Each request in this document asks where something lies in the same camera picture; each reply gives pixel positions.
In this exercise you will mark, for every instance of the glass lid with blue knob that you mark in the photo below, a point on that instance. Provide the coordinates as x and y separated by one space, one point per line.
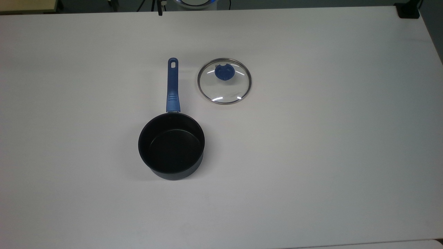
224 72

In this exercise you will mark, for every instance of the black thin pole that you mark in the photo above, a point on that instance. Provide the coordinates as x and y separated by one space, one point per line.
160 8

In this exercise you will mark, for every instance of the black table clamp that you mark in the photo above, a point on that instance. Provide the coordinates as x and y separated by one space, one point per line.
407 11

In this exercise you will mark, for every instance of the light wooden desk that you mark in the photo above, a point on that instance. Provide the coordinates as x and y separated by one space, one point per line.
26 5

